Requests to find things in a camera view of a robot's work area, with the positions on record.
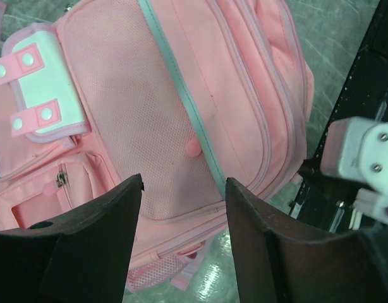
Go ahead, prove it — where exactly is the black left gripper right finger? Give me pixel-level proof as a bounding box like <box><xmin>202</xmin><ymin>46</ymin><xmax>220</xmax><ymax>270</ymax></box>
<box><xmin>226</xmin><ymin>178</ymin><xmax>388</xmax><ymax>302</ymax></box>

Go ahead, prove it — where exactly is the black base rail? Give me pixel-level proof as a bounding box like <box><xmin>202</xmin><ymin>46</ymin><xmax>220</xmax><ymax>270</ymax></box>
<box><xmin>290</xmin><ymin>1</ymin><xmax>388</xmax><ymax>234</ymax></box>

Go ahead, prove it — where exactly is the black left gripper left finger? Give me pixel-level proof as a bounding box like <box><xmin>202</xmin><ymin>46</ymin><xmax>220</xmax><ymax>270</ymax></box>
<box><xmin>0</xmin><ymin>174</ymin><xmax>144</xmax><ymax>302</ymax></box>

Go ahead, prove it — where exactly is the pink student backpack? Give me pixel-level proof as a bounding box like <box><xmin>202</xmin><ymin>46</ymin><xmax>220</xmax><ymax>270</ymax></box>
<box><xmin>0</xmin><ymin>1</ymin><xmax>314</xmax><ymax>292</ymax></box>

